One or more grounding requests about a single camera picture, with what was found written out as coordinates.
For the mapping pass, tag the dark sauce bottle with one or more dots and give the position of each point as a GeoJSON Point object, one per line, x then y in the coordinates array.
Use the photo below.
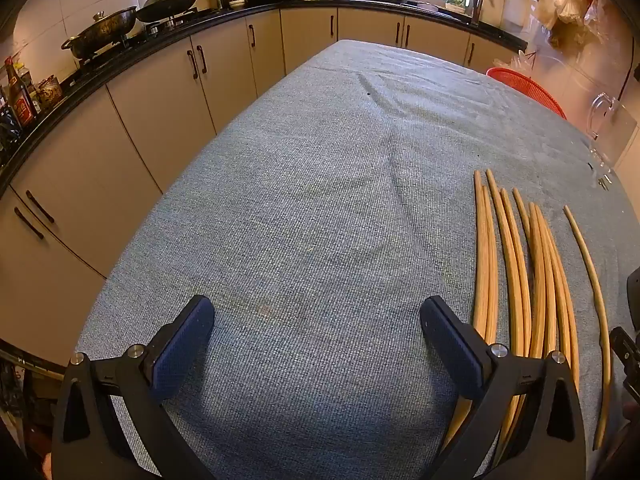
{"type": "Point", "coordinates": [29, 82]}

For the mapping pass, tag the grey-blue tablecloth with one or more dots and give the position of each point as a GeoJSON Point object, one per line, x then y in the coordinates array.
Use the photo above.
{"type": "Point", "coordinates": [310, 210]}

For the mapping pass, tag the row of wooden chopsticks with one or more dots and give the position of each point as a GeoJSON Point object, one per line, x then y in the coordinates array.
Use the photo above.
{"type": "Point", "coordinates": [537, 270]}

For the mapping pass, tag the red label sauce bottle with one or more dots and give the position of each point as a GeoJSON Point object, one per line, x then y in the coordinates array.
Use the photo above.
{"type": "Point", "coordinates": [21, 105]}

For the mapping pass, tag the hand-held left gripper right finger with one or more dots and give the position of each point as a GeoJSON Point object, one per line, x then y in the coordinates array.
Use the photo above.
{"type": "Point", "coordinates": [450, 345]}

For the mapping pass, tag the dark utensil holder with utensils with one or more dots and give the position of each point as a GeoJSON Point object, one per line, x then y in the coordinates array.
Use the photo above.
{"type": "Point", "coordinates": [476, 10]}

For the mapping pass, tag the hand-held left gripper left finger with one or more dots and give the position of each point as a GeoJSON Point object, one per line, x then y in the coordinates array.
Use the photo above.
{"type": "Point", "coordinates": [185, 345]}

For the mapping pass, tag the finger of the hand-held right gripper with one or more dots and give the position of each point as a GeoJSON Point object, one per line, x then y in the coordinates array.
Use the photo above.
{"type": "Point", "coordinates": [631, 365]}
{"type": "Point", "coordinates": [635, 300]}

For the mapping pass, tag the wooden chopstick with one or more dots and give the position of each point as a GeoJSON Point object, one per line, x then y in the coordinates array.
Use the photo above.
{"type": "Point", "coordinates": [575, 230]}

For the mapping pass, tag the patterned jar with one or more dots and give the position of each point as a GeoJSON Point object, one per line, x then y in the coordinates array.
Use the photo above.
{"type": "Point", "coordinates": [50, 92]}

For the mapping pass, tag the black gas stove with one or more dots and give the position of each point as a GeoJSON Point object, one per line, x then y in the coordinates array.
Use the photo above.
{"type": "Point", "coordinates": [172, 22]}

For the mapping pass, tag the hanging plastic bags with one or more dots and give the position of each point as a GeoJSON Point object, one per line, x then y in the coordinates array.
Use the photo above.
{"type": "Point", "coordinates": [570, 5]}

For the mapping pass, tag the beige kitchen cabinets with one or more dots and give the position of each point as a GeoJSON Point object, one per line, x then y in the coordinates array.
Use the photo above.
{"type": "Point", "coordinates": [165, 110]}

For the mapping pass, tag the clear plastic pitcher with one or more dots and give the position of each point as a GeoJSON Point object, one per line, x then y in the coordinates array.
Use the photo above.
{"type": "Point", "coordinates": [622, 125]}

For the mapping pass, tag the black kitchen countertop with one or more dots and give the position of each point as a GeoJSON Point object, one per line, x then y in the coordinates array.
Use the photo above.
{"type": "Point", "coordinates": [125, 62]}

